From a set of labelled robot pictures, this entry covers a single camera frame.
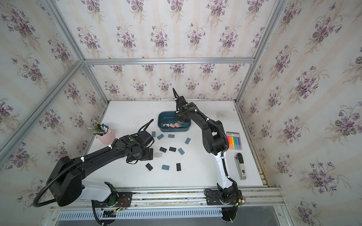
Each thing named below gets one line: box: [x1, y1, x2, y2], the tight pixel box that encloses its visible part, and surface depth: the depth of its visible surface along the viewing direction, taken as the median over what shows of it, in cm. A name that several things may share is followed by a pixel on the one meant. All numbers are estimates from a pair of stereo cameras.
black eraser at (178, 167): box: [176, 162, 181, 172], surface depth 86 cm
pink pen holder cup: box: [97, 129, 116, 146], surface depth 92 cm
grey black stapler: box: [233, 153, 247, 181], surface depth 84 cm
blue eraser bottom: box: [161, 164, 170, 171], surface depth 86 cm
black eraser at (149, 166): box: [145, 162, 154, 171], surface depth 86 cm
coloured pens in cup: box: [87, 122, 110, 137], surface depth 90 cm
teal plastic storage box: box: [157, 111, 192, 133], surface depth 106 cm
